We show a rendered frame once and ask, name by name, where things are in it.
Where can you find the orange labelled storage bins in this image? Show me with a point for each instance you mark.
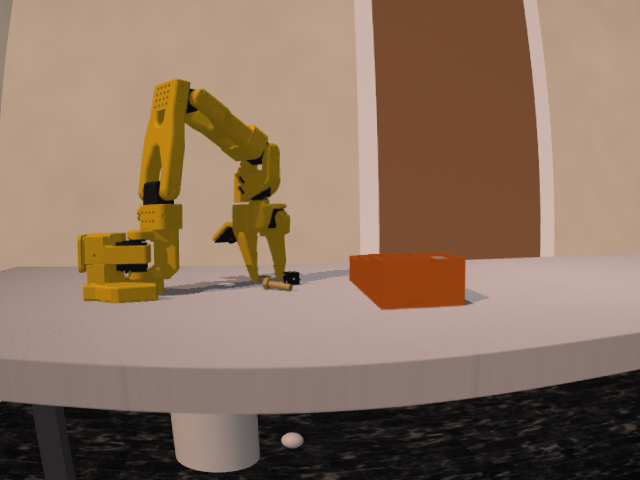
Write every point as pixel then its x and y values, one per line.
pixel 410 280

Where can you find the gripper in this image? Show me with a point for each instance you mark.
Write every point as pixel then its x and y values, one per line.
pixel 270 220

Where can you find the black die with white pips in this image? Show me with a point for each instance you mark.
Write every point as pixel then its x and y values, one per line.
pixel 291 277

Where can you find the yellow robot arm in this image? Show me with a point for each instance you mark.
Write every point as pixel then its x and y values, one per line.
pixel 108 257

